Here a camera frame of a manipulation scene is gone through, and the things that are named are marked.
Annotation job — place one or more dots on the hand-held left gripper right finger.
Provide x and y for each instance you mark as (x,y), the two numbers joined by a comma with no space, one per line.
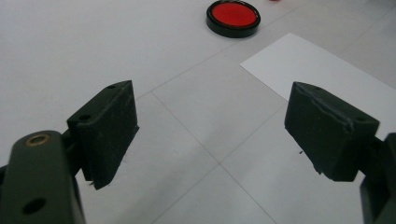
(323,137)

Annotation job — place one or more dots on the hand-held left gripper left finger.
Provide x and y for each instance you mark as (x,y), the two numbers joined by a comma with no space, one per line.
(106,137)

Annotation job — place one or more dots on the round red ink pad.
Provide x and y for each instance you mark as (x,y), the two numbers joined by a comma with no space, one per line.
(233,15)

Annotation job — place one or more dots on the white paper sheet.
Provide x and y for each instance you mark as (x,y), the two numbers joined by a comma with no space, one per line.
(323,74)

